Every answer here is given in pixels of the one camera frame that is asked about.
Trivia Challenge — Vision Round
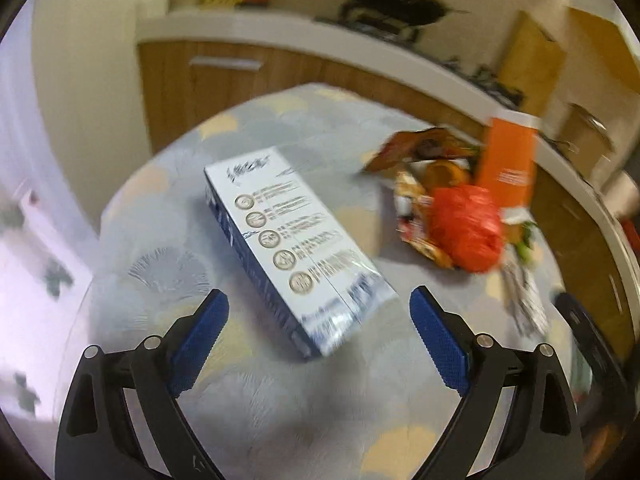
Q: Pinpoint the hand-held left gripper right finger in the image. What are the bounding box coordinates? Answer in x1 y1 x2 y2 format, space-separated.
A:
409 286 586 480

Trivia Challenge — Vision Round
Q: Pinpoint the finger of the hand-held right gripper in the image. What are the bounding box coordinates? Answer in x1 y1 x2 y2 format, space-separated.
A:
555 291 627 387

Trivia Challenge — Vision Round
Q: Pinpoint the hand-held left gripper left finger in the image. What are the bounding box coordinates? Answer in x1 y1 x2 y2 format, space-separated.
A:
55 288 230 480

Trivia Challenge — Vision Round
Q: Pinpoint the white cup with green scraps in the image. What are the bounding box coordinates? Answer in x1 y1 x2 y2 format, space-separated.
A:
514 220 540 262

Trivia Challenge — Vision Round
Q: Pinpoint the white and blue carton box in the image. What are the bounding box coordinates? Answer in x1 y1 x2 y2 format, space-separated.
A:
204 146 400 359

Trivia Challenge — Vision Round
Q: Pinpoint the orange peel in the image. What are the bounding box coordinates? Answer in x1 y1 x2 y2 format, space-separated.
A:
424 160 472 192

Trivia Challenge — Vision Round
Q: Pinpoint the white printed wrapper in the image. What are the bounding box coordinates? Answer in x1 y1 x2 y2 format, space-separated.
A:
500 250 551 337

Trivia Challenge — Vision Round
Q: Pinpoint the red plastic bag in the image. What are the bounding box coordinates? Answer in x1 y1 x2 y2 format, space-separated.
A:
429 185 506 274

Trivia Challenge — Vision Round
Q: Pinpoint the pastel scale-patterned fleece blanket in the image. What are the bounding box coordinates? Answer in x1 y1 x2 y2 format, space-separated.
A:
65 82 601 480

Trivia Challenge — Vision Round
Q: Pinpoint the orange carton box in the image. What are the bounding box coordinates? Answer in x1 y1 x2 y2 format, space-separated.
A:
472 116 542 209

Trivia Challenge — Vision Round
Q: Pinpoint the brown snack packet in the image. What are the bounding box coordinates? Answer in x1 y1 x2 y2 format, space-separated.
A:
361 129 453 175

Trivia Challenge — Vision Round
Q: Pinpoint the wooden kitchen cabinet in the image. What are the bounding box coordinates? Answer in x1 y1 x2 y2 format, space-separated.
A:
137 40 636 361

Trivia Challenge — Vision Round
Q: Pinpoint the wooden cutting board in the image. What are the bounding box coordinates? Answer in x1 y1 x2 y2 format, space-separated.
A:
499 10 568 117

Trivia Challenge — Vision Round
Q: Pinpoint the black gas stove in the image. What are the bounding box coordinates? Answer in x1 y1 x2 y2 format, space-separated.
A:
320 2 524 107

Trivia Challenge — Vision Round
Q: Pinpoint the silver cabinet handle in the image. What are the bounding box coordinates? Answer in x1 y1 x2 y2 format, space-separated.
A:
189 56 264 72

